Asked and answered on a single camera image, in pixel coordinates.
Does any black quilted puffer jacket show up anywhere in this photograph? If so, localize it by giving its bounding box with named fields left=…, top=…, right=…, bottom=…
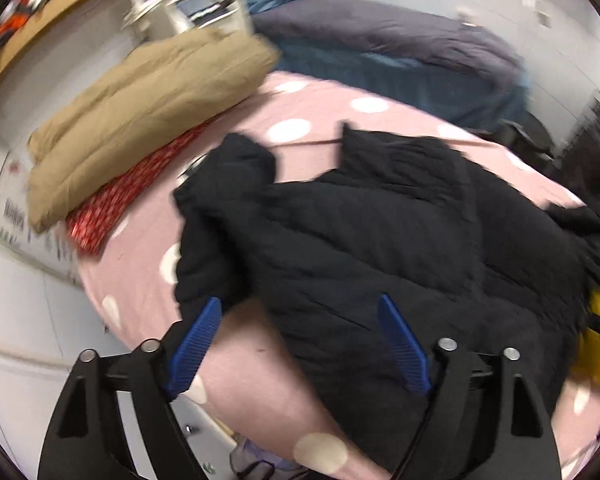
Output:
left=174, top=128, right=600, bottom=468

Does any pink polka dot bedsheet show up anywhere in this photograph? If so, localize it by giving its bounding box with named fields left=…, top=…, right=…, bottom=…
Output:
left=81, top=72, right=600, bottom=479

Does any lavender cloth in bag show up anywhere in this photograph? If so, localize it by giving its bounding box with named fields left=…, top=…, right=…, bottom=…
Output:
left=230, top=437, right=309, bottom=480

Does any red patterned garment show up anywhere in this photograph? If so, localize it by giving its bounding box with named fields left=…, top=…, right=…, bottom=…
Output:
left=65, top=119, right=212, bottom=256

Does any black office chair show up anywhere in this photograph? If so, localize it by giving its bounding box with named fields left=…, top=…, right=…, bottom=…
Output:
left=490, top=112, right=554, bottom=164

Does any teal blue duvet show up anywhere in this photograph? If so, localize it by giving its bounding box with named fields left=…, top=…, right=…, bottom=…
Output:
left=246, top=0, right=529, bottom=130

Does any tan folded coat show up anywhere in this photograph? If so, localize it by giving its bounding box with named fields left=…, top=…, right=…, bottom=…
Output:
left=27, top=29, right=279, bottom=233

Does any wooden shelf unit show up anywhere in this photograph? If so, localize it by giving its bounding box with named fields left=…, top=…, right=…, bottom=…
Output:
left=0, top=0, right=136, bottom=106

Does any grey purple blanket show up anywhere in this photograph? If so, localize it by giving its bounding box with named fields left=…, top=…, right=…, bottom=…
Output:
left=252, top=0, right=524, bottom=88

